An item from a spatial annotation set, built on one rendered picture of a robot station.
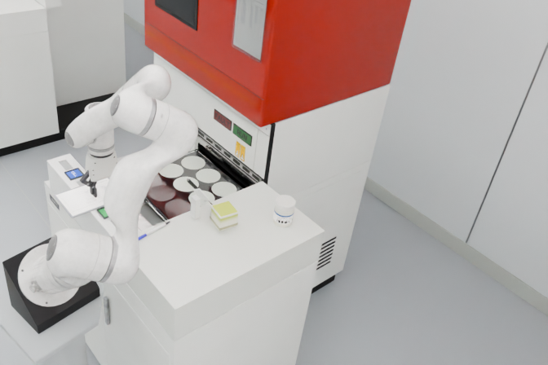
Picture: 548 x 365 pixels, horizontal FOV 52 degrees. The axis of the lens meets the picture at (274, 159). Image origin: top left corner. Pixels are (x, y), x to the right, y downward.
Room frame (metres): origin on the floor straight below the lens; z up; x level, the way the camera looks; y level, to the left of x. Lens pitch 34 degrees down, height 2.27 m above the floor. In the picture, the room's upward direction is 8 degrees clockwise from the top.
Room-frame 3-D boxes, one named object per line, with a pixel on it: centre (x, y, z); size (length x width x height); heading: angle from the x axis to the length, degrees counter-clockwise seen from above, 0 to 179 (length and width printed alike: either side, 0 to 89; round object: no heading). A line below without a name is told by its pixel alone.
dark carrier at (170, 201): (1.79, 0.33, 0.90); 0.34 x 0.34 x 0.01; 46
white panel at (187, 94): (2.08, 0.31, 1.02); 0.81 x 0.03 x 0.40; 45
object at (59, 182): (1.58, 0.64, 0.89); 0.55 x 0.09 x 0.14; 45
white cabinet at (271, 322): (1.66, 0.35, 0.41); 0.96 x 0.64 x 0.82; 45
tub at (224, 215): (1.51, 0.14, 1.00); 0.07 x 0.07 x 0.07; 37
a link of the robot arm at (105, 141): (1.50, 0.56, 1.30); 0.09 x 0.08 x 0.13; 146
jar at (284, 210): (1.57, -0.06, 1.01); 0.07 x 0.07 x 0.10
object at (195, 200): (1.54, 0.24, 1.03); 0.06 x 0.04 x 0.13; 135
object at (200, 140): (1.95, 0.20, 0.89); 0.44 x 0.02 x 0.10; 45
